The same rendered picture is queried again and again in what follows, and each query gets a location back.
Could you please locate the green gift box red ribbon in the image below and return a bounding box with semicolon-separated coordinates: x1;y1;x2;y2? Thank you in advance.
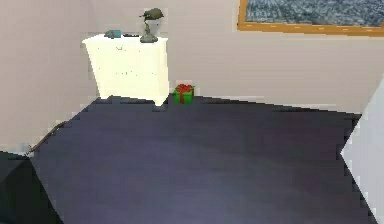
172;83;196;105

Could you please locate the white chest of drawers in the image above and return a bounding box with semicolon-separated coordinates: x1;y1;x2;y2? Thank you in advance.
81;33;170;107

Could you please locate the dark green desk lamp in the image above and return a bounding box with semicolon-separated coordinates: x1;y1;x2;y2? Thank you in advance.
138;7;165;44

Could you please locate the small teal object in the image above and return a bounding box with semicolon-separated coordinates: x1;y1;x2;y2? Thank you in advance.
103;29;122;39

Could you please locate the wood framed blue picture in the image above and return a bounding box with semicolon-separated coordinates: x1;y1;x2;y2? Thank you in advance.
237;0;384;38

